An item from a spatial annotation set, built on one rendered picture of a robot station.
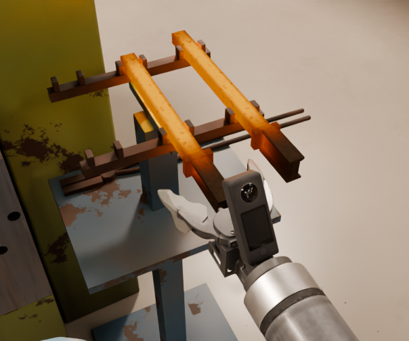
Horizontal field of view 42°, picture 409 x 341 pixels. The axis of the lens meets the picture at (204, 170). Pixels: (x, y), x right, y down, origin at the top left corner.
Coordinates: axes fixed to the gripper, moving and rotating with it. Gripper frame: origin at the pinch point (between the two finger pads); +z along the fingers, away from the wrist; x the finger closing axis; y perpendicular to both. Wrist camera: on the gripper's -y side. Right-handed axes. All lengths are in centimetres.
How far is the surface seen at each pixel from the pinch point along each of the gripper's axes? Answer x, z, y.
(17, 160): -25, 47, 28
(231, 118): 9.3, 9.2, 0.1
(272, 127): 12.8, 2.3, -1.9
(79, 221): -17.1, 21.6, 26.4
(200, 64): 10.7, 24.1, -0.8
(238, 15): 117, 197, 101
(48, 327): -30, 27, 66
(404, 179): 115, 51, 101
